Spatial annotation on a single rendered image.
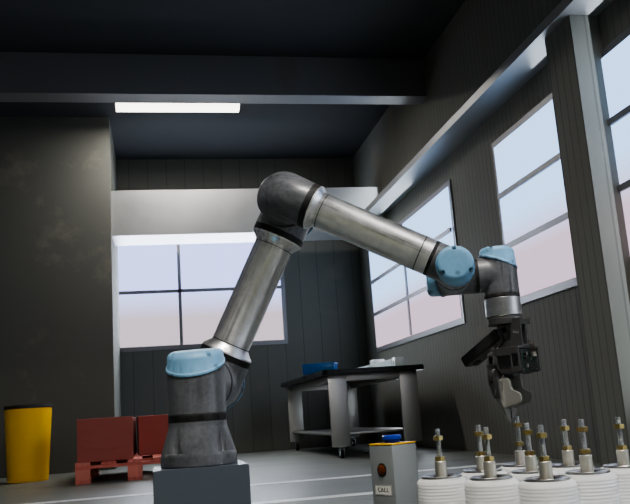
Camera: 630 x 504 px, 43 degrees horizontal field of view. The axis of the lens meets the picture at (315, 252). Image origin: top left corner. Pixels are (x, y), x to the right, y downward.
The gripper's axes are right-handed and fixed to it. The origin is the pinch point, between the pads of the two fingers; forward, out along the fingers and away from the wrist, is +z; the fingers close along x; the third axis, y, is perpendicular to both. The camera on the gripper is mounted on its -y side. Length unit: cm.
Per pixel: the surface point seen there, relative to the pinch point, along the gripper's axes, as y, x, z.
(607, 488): 28.6, -12.9, 12.6
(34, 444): -556, 114, 6
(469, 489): 10.9, -27.4, 11.6
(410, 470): -13.2, -16.6, 9.6
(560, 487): 28.0, -25.5, 11.1
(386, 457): -15.2, -21.3, 6.6
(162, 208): -606, 267, -221
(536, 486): 25.0, -27.6, 10.7
